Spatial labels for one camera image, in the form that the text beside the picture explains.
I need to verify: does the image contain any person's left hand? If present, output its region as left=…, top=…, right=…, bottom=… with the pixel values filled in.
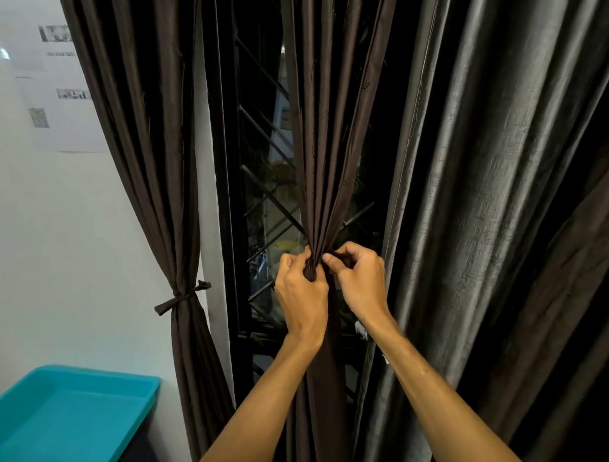
left=274, top=246, right=330, bottom=344

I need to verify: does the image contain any person's right hand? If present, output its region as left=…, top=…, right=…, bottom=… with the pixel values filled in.
left=322, top=241, right=396, bottom=331

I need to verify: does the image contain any dark brown curtain tieback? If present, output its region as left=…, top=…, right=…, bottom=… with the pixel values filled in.
left=304, top=253, right=356, bottom=282

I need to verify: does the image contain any gathered dark brown curtain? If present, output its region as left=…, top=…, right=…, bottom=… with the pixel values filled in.
left=280, top=0, right=398, bottom=462

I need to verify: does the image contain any person's left forearm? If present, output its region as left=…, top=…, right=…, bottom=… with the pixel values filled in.
left=200, top=333, right=326, bottom=462

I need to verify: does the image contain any person's right forearm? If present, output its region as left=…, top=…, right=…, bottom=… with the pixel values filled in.
left=364, top=317, right=521, bottom=462

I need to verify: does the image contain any black window grille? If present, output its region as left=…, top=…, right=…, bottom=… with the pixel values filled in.
left=202, top=0, right=396, bottom=405

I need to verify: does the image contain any knotted brown curtain tieback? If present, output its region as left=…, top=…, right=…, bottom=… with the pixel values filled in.
left=154, top=280, right=212, bottom=317

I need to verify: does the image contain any grey textured curtain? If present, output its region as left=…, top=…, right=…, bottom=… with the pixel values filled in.
left=351, top=0, right=609, bottom=462

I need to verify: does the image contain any tied dark brown curtain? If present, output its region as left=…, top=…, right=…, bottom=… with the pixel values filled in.
left=60, top=0, right=236, bottom=462

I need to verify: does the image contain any teal plastic bin lid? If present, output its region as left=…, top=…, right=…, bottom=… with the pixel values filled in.
left=0, top=365, right=162, bottom=462

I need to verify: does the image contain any white paper wall notice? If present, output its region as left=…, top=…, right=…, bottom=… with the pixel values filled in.
left=10, top=0, right=111, bottom=154

